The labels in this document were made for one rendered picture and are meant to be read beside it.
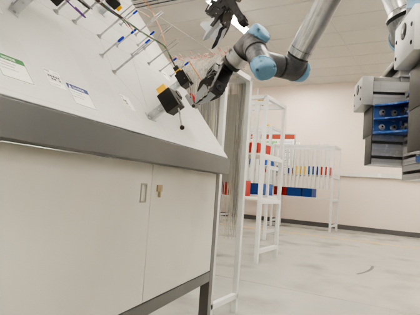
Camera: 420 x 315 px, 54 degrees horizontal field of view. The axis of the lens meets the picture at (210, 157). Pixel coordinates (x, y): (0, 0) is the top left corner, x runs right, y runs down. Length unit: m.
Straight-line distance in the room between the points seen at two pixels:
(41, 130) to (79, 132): 0.10
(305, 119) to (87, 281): 9.21
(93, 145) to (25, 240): 0.23
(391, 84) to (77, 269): 1.02
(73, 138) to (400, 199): 8.87
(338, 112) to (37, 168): 9.22
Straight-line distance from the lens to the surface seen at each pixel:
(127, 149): 1.00
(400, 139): 1.35
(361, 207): 9.55
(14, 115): 0.74
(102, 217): 1.01
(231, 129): 2.62
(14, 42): 0.89
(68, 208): 0.91
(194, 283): 1.59
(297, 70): 1.41
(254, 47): 1.37
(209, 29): 1.56
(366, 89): 1.36
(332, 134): 9.78
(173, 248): 1.38
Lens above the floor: 0.75
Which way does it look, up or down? 4 degrees up
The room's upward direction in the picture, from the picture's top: 4 degrees clockwise
